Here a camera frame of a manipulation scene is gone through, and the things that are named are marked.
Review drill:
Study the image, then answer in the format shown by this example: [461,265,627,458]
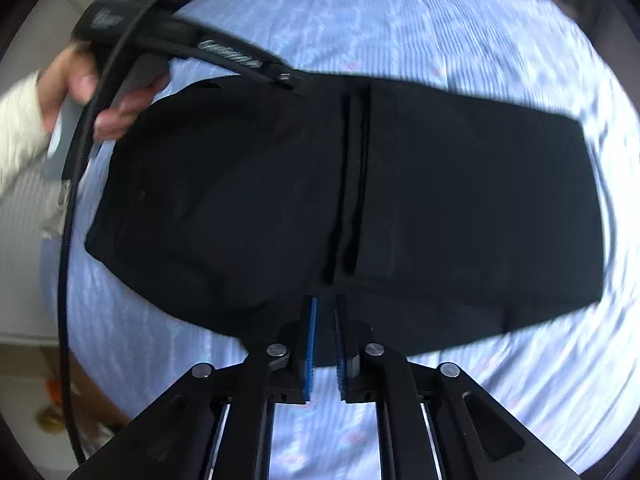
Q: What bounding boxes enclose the black pants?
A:
[86,74,604,356]

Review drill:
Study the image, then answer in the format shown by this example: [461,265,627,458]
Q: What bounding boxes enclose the person's left hand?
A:
[37,44,169,141]

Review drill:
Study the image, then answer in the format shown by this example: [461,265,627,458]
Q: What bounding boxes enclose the cream jacket left sleeve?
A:
[0,72,50,194]

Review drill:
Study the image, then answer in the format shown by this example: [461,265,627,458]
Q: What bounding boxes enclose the blue floral bed sheet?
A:
[58,0,639,479]

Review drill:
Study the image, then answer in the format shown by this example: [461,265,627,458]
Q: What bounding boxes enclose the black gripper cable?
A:
[55,0,187,466]

